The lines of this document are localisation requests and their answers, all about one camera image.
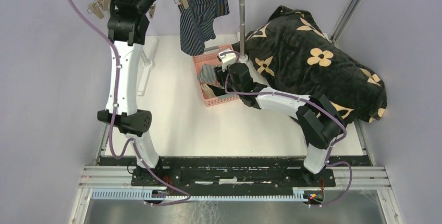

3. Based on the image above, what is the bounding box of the grey striped underwear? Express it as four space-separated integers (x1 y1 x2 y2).
197 64 218 85

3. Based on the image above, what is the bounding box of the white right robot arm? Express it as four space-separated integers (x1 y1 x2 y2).
214 63 347 186

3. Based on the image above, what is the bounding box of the black underwear beige waistband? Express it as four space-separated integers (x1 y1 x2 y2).
200 83 226 99

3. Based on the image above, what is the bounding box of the right aluminium frame post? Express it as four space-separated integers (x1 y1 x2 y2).
330 0 361 44

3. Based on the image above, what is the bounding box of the white slotted cable duct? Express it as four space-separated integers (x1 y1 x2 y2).
90 188 318 203

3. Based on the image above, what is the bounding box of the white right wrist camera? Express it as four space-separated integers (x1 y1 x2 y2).
218 49 240 71

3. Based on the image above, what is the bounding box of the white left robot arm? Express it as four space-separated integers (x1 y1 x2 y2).
97 0 164 186

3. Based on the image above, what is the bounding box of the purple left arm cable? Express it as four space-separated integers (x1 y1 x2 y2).
61 0 192 207

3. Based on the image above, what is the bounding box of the pink plastic basket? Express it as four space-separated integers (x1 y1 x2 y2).
192 44 239 107

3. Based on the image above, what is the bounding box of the black floral blanket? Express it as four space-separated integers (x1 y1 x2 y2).
232 6 387 125

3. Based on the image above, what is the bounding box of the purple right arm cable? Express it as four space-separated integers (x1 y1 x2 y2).
219 51 353 207

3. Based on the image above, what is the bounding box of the left aluminium frame rail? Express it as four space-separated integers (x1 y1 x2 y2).
95 123 109 159

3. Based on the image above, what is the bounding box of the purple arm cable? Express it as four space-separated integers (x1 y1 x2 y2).
219 51 353 207
61 0 192 207

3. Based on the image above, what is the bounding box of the right metal rack pole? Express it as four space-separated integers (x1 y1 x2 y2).
239 0 248 63

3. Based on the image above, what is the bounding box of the navy striped underwear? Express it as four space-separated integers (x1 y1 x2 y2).
178 0 230 56

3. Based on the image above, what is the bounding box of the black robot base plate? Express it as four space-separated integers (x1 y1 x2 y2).
130 156 336 196

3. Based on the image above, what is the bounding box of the empty wooden clip hanger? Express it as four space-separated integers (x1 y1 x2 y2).
87 0 112 19

